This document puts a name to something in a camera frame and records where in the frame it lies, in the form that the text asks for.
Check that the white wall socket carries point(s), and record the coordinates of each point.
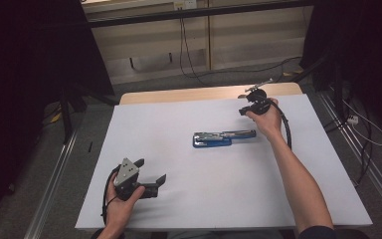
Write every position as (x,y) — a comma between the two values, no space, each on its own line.
(185,4)

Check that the person's left hand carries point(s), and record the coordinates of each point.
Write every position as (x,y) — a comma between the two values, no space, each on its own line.
(117,212)

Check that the white power strip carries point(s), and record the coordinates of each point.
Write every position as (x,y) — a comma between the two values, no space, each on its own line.
(353,119)

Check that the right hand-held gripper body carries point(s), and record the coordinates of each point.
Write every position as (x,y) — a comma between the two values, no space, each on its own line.
(258,99)

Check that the black curtain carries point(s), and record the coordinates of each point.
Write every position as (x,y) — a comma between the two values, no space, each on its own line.
(361,43)
(30,66)

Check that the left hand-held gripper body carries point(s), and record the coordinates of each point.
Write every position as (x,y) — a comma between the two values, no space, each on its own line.
(126,174)

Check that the black metal stand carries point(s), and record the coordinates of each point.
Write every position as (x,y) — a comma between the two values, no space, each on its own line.
(68,113)

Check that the aluminium floor rail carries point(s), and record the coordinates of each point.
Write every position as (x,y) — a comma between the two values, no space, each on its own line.
(361,156)
(51,189)

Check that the black horizontal bar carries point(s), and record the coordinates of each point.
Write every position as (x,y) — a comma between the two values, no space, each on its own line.
(195,14)

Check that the white table cover sheet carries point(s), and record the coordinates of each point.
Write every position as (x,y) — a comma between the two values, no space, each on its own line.
(212,186)

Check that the person's right hand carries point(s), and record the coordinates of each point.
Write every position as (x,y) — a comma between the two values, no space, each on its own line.
(270,122)

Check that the person's dark sleeve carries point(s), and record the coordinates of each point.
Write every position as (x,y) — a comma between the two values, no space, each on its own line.
(318,233)

